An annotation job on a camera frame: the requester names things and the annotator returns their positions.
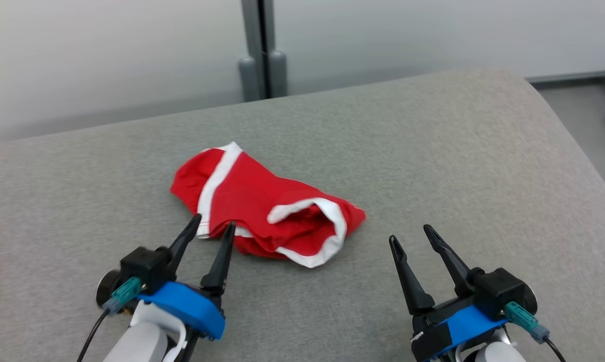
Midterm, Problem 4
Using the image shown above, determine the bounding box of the grey vertical frame post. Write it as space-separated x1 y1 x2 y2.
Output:
240 0 276 99

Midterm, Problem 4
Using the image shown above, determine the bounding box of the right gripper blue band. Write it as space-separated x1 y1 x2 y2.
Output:
389 224 507 362

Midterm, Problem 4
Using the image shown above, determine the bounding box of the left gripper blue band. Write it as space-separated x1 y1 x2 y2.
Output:
139 214 236 341

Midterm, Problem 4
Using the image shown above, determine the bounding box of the red garment with white trim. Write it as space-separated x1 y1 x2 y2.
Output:
170 142 367 268

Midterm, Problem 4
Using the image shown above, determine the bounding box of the right black cable teal plug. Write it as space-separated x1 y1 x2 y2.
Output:
504 301 567 362

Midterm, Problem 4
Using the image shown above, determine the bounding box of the black cable teal plug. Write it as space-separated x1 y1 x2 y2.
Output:
76 277 143 362
504 301 567 362

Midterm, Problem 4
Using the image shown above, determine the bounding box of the grey floor rail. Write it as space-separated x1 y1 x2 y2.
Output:
526 60 605 96

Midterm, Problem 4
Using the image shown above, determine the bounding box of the left black cable teal plug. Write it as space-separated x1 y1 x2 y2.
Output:
76 277 143 362

